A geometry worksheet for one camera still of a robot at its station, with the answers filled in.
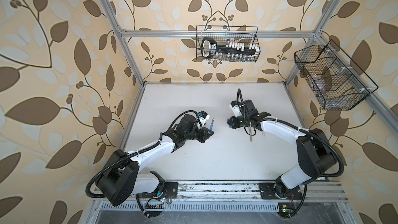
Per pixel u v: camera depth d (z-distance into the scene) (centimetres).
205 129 74
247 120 69
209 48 83
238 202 72
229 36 91
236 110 82
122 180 41
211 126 81
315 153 45
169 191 74
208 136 76
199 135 72
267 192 73
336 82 74
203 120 75
